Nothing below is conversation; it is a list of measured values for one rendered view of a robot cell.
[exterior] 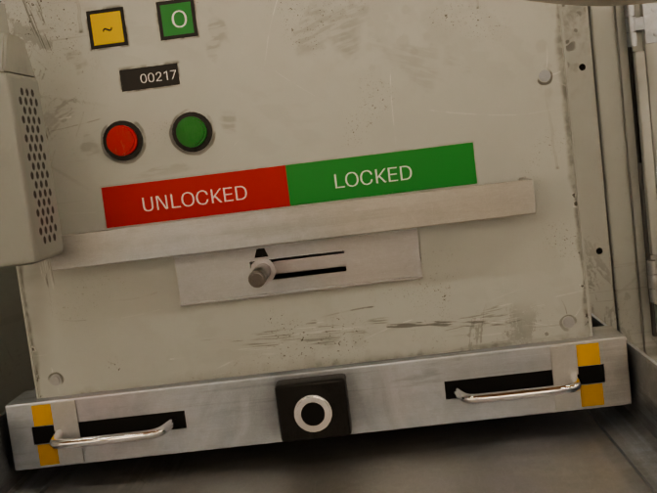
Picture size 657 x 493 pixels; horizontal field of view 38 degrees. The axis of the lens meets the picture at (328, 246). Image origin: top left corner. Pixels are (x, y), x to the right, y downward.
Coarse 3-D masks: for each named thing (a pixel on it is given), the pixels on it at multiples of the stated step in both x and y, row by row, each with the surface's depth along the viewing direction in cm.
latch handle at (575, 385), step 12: (456, 384) 81; (564, 384) 77; (576, 384) 77; (456, 396) 79; (468, 396) 77; (480, 396) 77; (492, 396) 77; (504, 396) 77; (516, 396) 77; (528, 396) 77; (540, 396) 77
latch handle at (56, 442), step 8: (168, 424) 80; (56, 432) 81; (128, 432) 78; (136, 432) 78; (144, 432) 78; (152, 432) 78; (160, 432) 79; (56, 440) 79; (64, 440) 79; (72, 440) 79; (80, 440) 78; (88, 440) 78; (96, 440) 78; (104, 440) 78; (112, 440) 78; (120, 440) 78; (128, 440) 78; (136, 440) 78; (56, 448) 79; (64, 448) 79
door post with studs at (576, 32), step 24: (576, 24) 111; (576, 48) 111; (576, 72) 111; (576, 96) 112; (576, 120) 112; (576, 144) 112; (600, 192) 113; (600, 216) 113; (600, 240) 114; (600, 264) 114; (600, 288) 114; (600, 312) 114
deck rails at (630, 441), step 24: (648, 360) 75; (648, 384) 76; (600, 408) 85; (624, 408) 84; (648, 408) 77; (0, 432) 82; (624, 432) 78; (648, 432) 77; (0, 456) 82; (624, 456) 74; (648, 456) 72; (0, 480) 81; (24, 480) 85; (48, 480) 84; (648, 480) 67
